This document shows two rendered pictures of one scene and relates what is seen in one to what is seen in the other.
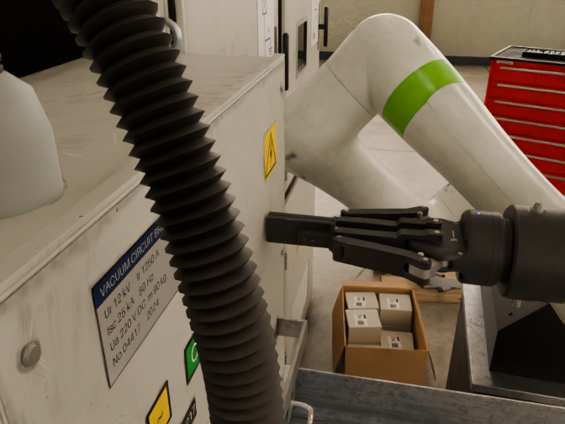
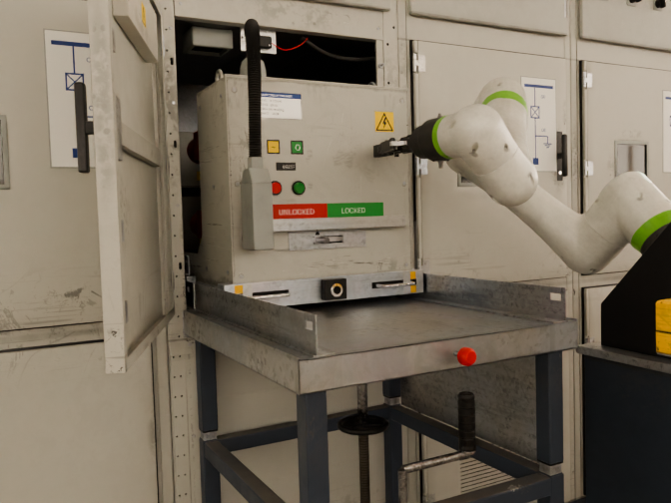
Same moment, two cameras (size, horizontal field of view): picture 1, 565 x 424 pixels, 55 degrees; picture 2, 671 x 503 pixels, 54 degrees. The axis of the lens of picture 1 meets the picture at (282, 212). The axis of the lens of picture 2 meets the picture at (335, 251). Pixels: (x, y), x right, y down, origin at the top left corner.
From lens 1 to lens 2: 1.41 m
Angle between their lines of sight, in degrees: 53
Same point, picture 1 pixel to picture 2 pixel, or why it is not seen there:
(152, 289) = (276, 109)
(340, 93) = not seen: hidden behind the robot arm
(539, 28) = not seen: outside the picture
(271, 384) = (254, 85)
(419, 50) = (496, 88)
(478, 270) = (412, 143)
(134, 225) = (272, 88)
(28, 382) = (233, 94)
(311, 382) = (430, 282)
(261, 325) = (255, 75)
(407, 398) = (467, 288)
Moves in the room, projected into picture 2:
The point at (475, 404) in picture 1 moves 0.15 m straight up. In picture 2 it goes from (495, 287) to (494, 221)
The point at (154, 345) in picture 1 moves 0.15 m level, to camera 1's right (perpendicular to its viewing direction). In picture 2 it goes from (275, 124) to (315, 115)
